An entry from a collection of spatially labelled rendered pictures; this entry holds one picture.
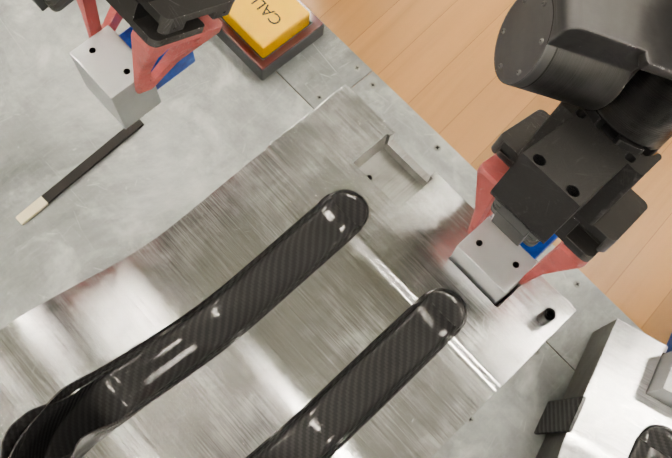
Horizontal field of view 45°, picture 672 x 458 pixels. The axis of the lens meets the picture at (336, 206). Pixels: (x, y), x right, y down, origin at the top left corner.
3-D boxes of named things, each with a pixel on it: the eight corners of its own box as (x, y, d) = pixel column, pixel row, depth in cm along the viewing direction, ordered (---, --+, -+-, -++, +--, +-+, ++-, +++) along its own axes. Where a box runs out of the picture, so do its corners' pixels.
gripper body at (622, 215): (596, 260, 53) (673, 188, 48) (483, 153, 55) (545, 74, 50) (633, 221, 57) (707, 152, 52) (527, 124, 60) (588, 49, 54)
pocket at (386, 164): (387, 147, 70) (393, 129, 66) (430, 190, 69) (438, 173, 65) (349, 180, 69) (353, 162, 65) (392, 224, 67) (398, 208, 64)
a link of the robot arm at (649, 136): (577, 142, 49) (654, 57, 44) (554, 80, 52) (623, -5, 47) (666, 168, 51) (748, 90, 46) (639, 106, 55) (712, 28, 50)
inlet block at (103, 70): (213, -7, 67) (207, -47, 62) (253, 33, 66) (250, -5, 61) (86, 86, 64) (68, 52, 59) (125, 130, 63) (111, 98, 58)
